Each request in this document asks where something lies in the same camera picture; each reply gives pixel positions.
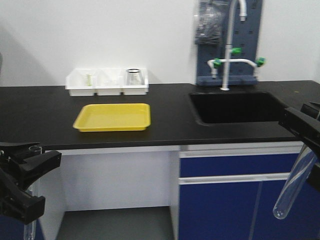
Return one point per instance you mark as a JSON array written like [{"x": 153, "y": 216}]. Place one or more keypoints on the white bin middle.
[{"x": 109, "y": 82}]

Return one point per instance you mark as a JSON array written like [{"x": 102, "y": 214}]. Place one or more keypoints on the clear plastic bag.
[{"x": 209, "y": 21}]

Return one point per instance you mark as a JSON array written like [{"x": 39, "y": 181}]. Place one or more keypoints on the tall clear glass test tube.
[{"x": 294, "y": 183}]

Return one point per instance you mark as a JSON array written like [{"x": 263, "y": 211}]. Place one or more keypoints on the white lab faucet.
[{"x": 229, "y": 49}]

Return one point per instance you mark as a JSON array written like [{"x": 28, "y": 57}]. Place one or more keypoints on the blue cabinet door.
[{"x": 244, "y": 211}]

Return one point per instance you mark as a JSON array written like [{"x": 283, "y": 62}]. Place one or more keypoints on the white bin right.
[{"x": 136, "y": 90}]

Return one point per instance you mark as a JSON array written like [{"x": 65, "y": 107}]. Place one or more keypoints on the short clear glass test tube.
[{"x": 29, "y": 231}]

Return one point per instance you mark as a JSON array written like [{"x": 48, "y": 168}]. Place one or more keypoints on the black wire tripod stand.
[{"x": 134, "y": 77}]

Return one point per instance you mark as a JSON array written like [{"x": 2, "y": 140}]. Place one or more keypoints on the white bin left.
[{"x": 75, "y": 82}]

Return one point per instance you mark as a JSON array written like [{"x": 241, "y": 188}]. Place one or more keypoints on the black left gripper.
[{"x": 26, "y": 165}]

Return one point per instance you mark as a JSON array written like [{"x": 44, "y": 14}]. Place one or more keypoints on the blue pegboard drying rack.
[{"x": 245, "y": 37}]

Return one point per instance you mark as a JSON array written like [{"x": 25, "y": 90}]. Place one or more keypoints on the black sink basin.
[{"x": 235, "y": 107}]

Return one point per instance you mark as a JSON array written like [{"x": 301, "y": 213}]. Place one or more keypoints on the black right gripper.
[{"x": 305, "y": 125}]

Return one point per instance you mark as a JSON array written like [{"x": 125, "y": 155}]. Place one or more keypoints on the blue cabinet drawer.
[{"x": 236, "y": 165}]

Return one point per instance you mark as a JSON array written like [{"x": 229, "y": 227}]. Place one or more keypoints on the glass beaker with stirrers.
[{"x": 88, "y": 77}]

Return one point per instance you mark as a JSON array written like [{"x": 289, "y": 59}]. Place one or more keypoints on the white bin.
[
  {"x": 75, "y": 82},
  {"x": 109, "y": 82},
  {"x": 136, "y": 90}
]

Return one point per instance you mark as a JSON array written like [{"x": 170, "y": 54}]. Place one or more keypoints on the yellow plastic tray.
[{"x": 113, "y": 117}]

